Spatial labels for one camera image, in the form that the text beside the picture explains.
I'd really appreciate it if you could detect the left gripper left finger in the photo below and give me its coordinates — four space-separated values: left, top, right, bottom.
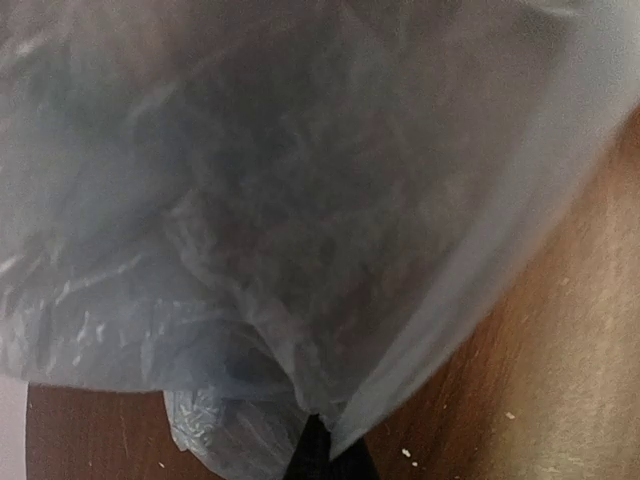
283 415 331 480

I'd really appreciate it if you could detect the light blue plastic trash bag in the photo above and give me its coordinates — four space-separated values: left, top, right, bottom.
1 1 639 479

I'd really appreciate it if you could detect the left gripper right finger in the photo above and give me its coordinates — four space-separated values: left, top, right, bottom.
330 438 380 480

